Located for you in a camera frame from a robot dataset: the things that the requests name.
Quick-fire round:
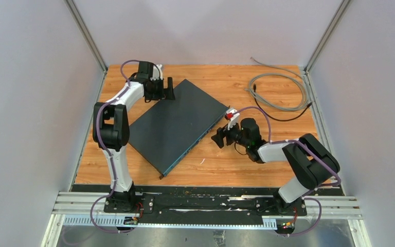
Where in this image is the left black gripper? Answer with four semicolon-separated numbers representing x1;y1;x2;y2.
146;77;174;101

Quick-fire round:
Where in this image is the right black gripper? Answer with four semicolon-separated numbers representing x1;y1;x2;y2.
211;118;250;148

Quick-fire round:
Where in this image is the dark blue network switch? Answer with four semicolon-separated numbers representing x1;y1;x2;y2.
129;79;228;178

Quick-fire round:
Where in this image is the black thin cable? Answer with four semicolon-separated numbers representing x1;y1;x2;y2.
253;85;313;122

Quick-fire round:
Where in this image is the grey ethernet cable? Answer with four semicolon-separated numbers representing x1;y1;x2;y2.
244;57;310;113

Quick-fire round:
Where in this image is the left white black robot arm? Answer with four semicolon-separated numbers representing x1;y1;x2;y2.
92;60;175;213

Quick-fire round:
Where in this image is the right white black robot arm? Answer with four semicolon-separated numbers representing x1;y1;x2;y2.
211;118;341;215

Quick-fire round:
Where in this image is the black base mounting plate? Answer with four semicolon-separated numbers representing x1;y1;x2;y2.
71;184;345;226

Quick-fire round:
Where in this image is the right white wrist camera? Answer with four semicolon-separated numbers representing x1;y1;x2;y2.
225;108;240;130

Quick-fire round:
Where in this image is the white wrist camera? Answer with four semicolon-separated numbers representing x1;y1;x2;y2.
225;108;240;130
150;64;163;80

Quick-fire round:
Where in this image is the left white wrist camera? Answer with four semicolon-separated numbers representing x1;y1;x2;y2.
150;64;163;80

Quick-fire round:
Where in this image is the left aluminium corner post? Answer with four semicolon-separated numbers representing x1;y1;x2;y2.
64;0;108;75

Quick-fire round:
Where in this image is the aluminium corner post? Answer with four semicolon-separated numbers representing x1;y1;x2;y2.
64;0;108;75
304;0;352;73

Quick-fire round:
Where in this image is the aluminium front frame rail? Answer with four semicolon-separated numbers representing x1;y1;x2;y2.
42;192;371;246

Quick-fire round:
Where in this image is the right aluminium corner post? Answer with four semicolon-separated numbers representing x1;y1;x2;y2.
304;0;352;73

